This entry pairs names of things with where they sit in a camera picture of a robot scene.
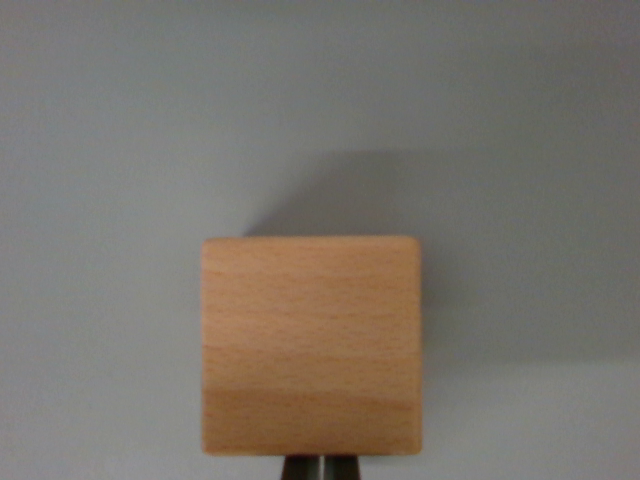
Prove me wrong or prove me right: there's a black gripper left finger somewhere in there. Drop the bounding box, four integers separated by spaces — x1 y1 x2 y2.
281 454 323 480

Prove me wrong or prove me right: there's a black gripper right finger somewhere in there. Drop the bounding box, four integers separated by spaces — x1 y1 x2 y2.
323 454 363 480

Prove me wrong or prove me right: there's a wooden cube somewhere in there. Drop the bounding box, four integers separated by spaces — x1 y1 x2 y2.
199 235 425 457

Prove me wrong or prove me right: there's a grey plastic tray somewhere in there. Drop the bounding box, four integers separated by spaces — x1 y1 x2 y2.
0 0 640 480

